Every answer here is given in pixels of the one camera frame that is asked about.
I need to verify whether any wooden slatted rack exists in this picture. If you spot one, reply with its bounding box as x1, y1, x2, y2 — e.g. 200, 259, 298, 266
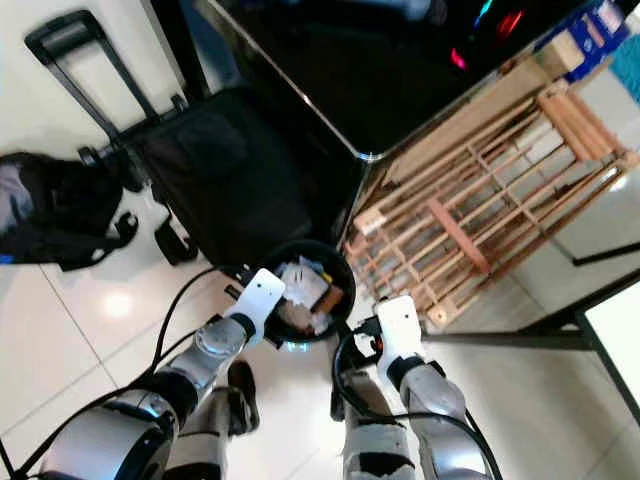
342, 80, 640, 331

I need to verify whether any brown wrapper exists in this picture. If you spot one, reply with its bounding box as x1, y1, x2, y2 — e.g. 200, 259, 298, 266
315, 285, 346, 313

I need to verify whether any black round rubbish bin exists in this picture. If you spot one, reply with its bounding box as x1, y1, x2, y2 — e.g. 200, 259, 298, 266
238, 238, 357, 346

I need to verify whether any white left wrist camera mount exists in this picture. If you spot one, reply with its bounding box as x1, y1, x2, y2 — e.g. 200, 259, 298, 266
238, 267, 287, 343

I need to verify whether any white crumpled paper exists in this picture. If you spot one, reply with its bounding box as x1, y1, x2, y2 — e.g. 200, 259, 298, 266
280, 258, 326, 301

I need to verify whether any black suitcase with handle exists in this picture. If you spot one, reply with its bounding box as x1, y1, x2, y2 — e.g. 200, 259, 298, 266
24, 10, 371, 271

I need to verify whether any blue printed box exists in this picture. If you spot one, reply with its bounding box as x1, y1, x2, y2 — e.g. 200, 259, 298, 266
555, 0, 631, 81

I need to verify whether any black glossy cabinet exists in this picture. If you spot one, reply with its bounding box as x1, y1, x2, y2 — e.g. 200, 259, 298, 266
150, 0, 621, 161

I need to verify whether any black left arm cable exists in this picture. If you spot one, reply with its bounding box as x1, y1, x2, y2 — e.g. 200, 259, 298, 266
0, 265, 251, 480

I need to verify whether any robot right leg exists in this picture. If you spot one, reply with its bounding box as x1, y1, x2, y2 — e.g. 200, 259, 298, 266
328, 385, 413, 480

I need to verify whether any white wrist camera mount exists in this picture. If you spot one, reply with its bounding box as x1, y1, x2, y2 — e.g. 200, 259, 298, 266
374, 294, 423, 366
238, 267, 287, 343

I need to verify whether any black backpack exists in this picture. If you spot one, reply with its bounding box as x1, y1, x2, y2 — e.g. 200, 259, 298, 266
0, 152, 141, 273

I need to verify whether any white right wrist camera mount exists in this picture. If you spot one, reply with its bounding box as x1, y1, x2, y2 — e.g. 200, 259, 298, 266
374, 294, 423, 366

